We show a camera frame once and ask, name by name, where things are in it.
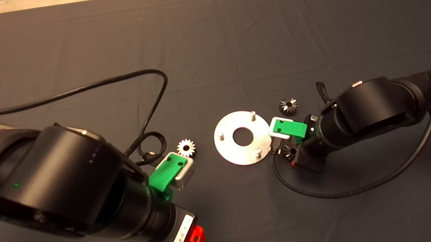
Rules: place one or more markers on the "dark grey table cloth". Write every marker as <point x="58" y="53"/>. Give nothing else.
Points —
<point x="226" y="27"/>

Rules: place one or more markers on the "green left camera mount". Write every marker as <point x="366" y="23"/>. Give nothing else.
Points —
<point x="165" y="172"/>

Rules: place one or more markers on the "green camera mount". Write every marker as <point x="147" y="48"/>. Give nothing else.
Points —
<point x="291" y="128"/>
<point x="165" y="172"/>

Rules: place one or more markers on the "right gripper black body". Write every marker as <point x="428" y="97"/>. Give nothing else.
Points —
<point x="311" y="159"/>

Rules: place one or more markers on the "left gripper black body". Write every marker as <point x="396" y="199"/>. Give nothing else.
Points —
<point x="173" y="232"/>

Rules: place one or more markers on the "bright steel planetary gear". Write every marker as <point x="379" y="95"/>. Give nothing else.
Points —
<point x="186" y="148"/>

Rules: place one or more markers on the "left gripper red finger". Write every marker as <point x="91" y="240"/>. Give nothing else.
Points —
<point x="195" y="239"/>

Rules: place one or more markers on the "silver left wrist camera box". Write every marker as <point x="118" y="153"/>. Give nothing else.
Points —
<point x="187" y="174"/>

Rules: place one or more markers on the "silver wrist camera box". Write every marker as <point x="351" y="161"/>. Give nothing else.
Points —
<point x="275" y="130"/>
<point x="187" y="174"/>

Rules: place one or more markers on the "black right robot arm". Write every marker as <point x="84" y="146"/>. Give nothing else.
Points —
<point x="370" y="106"/>

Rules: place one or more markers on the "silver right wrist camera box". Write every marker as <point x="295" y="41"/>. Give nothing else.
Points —
<point x="275" y="130"/>

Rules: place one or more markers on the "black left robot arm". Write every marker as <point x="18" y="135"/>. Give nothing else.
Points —
<point x="63" y="181"/>

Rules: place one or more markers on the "green right camera mount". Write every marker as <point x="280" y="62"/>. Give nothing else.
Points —
<point x="291" y="128"/>

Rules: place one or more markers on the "round metal carrier plate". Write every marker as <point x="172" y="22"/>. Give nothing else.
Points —
<point x="238" y="154"/>

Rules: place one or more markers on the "dark steel planetary gear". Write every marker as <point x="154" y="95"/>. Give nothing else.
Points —
<point x="288" y="107"/>
<point x="291" y="152"/>

